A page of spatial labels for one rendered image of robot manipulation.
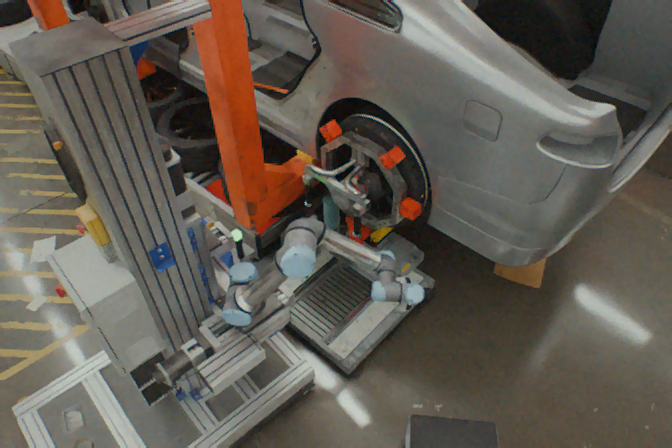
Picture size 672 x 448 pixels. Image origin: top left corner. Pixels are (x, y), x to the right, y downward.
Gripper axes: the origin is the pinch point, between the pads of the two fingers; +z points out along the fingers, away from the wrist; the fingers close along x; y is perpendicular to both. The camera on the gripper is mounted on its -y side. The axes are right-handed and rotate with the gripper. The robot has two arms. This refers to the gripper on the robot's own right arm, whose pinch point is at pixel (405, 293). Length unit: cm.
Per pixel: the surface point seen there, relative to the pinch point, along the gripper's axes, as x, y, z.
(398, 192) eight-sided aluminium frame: -50, -1, 23
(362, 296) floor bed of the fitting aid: 2, 11, 97
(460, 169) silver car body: -55, -25, -2
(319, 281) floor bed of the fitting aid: -7, 38, 105
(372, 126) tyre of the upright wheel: -82, 12, 21
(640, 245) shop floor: -33, -183, 121
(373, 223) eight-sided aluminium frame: -38, 8, 55
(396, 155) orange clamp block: -65, 1, 12
